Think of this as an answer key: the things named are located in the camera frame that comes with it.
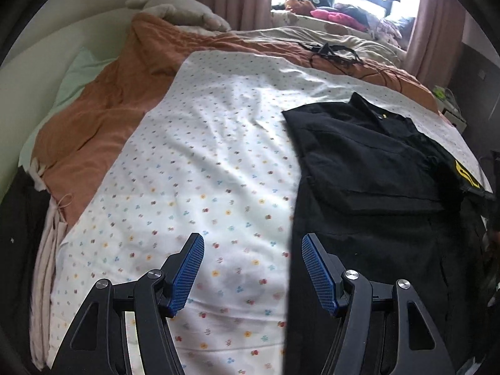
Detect magenta cloth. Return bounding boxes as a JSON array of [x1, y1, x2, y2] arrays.
[[310, 8, 366, 32]]

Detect black cables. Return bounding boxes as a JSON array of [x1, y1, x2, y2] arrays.
[[299, 41, 407, 87]]

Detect cream bear-print blanket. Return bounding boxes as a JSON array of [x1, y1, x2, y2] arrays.
[[271, 10, 376, 38]]

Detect light green pillow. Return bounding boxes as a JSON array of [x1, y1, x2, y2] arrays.
[[17, 47, 118, 161]]

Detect black garment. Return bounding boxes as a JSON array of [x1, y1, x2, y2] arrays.
[[281, 92, 497, 375]]

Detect white nightstand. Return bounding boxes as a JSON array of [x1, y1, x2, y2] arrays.
[[432, 86, 467, 133]]

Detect dark cloth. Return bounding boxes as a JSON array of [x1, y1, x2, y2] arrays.
[[0, 168, 51, 360]]

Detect orange blanket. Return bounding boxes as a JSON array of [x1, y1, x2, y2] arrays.
[[33, 12, 444, 231]]

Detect beige duvet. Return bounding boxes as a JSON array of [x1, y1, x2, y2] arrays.
[[217, 25, 409, 67]]

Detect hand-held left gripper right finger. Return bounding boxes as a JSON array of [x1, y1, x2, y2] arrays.
[[302, 233, 456, 375]]

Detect pale pink cloth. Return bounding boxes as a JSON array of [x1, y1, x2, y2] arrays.
[[29, 156, 75, 368]]

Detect pile of floral clothes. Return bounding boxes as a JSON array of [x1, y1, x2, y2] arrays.
[[367, 16, 417, 48]]

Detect white floral bedsheet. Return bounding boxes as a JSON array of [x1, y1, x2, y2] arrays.
[[47, 50, 493, 375]]

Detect beige plush toy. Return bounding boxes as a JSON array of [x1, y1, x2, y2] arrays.
[[125, 0, 233, 34]]

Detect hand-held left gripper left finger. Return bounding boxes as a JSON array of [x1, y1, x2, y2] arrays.
[[51, 232, 206, 375]]

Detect orange plush toy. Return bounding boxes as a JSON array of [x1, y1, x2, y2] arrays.
[[285, 0, 315, 13]]

